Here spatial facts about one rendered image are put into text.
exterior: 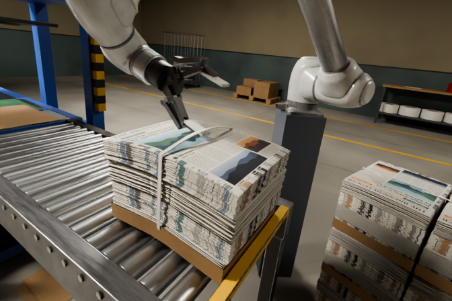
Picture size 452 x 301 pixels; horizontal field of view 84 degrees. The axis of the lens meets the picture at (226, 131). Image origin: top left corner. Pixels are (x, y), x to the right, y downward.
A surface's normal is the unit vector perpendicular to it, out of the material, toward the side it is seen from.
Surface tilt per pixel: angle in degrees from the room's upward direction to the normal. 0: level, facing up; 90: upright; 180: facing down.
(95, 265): 0
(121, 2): 96
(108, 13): 109
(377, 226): 90
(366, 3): 90
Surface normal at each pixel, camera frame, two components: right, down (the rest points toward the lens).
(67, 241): 0.10, -0.95
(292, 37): -0.53, 0.21
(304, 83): -0.79, 0.13
